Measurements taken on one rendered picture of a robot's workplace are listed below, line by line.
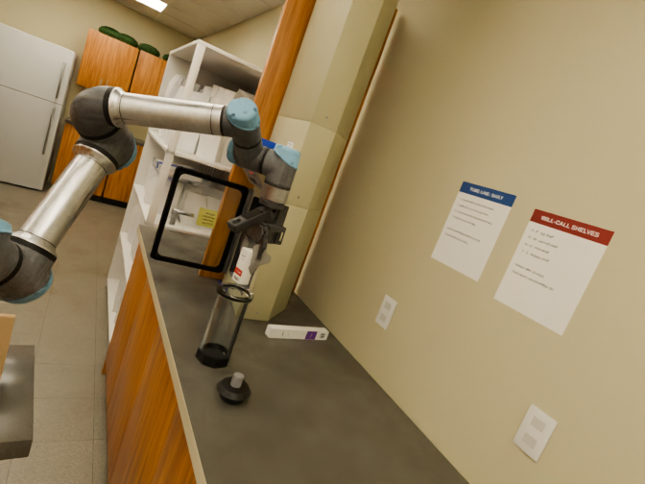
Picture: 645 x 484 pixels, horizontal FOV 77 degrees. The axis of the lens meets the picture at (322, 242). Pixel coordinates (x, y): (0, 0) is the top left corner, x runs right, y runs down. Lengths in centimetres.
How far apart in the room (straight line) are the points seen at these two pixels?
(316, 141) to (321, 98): 15
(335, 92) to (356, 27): 22
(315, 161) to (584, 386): 104
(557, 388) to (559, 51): 92
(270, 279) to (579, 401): 103
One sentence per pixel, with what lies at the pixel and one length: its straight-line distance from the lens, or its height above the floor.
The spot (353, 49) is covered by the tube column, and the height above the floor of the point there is 199.
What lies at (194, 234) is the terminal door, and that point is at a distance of 178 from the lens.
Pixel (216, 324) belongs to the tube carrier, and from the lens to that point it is 121.
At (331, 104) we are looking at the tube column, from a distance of 152.
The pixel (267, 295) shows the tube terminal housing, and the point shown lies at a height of 105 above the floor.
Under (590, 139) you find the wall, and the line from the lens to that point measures 127.
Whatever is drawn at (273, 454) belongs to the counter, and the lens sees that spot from 105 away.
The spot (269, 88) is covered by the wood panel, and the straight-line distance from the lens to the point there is 182.
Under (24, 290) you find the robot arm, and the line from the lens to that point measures 115.
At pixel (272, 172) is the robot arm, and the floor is 152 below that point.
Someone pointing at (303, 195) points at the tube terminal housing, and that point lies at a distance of 152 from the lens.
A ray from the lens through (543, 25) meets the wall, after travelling 154.
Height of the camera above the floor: 159
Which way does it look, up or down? 10 degrees down
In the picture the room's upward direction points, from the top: 21 degrees clockwise
